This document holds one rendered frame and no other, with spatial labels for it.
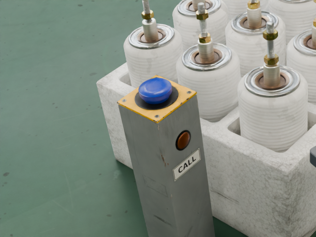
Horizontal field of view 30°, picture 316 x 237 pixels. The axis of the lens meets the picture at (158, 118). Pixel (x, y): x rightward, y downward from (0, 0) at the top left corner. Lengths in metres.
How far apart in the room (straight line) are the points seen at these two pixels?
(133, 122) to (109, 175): 0.39
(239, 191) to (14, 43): 0.89
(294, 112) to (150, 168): 0.21
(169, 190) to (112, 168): 0.37
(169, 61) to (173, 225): 0.28
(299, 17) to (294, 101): 0.25
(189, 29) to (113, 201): 0.33
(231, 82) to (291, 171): 0.17
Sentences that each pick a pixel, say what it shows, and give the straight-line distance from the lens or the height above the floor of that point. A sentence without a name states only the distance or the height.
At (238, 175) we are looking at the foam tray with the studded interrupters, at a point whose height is 0.13.
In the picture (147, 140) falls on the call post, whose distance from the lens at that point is 0.71.
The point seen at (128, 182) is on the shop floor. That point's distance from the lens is 1.07.
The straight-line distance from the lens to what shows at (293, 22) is 1.03.
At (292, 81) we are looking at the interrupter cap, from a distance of 0.82.
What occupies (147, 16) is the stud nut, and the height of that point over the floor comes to 0.29.
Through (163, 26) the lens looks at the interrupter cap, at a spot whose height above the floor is 0.25.
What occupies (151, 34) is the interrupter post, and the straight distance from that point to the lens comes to 0.95.
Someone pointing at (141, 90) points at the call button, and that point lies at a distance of 0.70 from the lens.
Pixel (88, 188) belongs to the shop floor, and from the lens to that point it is 1.08.
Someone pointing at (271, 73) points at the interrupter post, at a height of 0.27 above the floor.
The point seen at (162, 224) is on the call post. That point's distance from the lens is 0.82.
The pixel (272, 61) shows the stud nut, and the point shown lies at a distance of 0.80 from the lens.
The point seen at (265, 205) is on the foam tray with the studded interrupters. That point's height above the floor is 0.10.
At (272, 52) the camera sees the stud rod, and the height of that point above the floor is 0.30.
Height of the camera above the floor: 0.72
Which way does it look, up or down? 37 degrees down
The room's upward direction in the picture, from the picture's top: 10 degrees counter-clockwise
